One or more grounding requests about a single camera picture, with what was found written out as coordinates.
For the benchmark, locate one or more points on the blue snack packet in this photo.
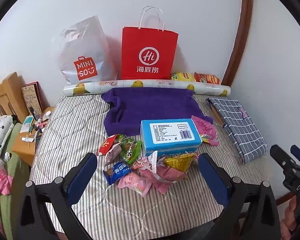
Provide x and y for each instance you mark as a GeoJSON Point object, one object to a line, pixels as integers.
{"type": "Point", "coordinates": [118, 171]}

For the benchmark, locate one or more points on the white Miniso plastic bag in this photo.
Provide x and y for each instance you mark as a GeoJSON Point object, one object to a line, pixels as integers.
{"type": "Point", "coordinates": [82, 53]}

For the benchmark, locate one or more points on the green snack packet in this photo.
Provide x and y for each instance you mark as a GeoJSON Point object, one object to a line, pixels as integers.
{"type": "Point", "coordinates": [130, 150]}

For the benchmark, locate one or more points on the brown wooden door frame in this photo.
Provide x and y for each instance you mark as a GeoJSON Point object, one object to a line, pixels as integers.
{"type": "Point", "coordinates": [240, 42]}

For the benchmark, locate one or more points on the red snack packet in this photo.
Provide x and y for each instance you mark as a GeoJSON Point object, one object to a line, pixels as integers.
{"type": "Point", "coordinates": [106, 146]}

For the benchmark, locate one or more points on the purple towel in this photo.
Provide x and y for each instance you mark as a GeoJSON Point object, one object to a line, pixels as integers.
{"type": "Point", "coordinates": [129, 106]}

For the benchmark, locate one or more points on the rolled fruit-print mat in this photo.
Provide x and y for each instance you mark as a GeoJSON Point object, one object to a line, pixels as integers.
{"type": "Point", "coordinates": [102, 87]}

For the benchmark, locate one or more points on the orange chips bag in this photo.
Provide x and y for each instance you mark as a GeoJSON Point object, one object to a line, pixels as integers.
{"type": "Point", "coordinates": [207, 78]}

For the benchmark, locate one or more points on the magenta snack packet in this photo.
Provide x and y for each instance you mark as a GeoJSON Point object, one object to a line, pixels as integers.
{"type": "Point", "coordinates": [208, 133]}

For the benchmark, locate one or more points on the red Haidilao paper bag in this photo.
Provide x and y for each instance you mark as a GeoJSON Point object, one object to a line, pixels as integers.
{"type": "Point", "coordinates": [147, 53]}

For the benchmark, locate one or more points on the blue tissue box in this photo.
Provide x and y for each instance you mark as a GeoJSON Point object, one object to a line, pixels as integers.
{"type": "Point", "coordinates": [169, 136]}

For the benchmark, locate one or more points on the pink Lotso candy packet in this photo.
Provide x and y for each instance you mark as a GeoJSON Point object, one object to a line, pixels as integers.
{"type": "Point", "coordinates": [146, 163]}

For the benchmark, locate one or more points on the grey checked fabric bundle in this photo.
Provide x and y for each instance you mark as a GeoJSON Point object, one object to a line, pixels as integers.
{"type": "Point", "coordinates": [240, 128]}

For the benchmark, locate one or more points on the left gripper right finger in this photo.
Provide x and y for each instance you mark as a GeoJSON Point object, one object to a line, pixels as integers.
{"type": "Point", "coordinates": [216, 178]}

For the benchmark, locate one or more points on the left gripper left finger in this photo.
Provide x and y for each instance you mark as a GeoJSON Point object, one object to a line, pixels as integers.
{"type": "Point", "coordinates": [78, 178]}

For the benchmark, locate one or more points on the yellow snack packet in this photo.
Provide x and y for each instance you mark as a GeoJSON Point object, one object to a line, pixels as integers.
{"type": "Point", "coordinates": [180, 162]}

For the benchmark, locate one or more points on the pale pink snack packet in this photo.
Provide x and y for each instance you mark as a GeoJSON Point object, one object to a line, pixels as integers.
{"type": "Point", "coordinates": [112, 154]}

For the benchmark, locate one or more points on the wooden bedside table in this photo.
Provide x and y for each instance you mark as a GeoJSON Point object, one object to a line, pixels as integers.
{"type": "Point", "coordinates": [25, 145]}

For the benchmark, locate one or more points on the yellow chips bag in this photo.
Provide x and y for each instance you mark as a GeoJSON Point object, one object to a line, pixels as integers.
{"type": "Point", "coordinates": [180, 76]}

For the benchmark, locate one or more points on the teal white tube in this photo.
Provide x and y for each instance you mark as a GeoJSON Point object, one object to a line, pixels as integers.
{"type": "Point", "coordinates": [27, 124]}

